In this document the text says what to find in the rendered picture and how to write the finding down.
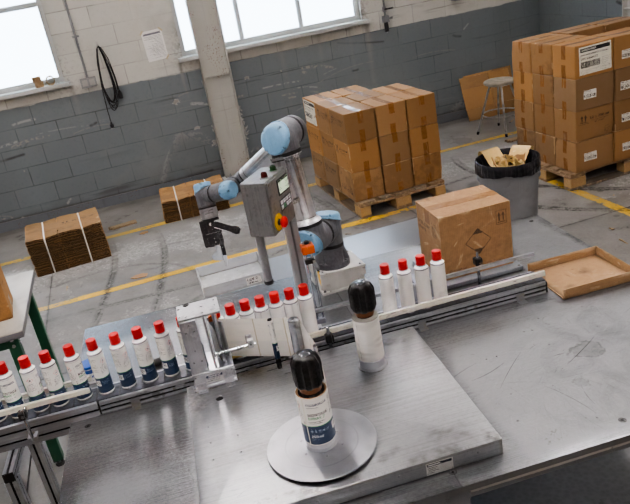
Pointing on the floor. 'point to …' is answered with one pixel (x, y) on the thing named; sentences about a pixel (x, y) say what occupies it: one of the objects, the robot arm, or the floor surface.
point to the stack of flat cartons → (66, 242)
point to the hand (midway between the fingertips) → (227, 262)
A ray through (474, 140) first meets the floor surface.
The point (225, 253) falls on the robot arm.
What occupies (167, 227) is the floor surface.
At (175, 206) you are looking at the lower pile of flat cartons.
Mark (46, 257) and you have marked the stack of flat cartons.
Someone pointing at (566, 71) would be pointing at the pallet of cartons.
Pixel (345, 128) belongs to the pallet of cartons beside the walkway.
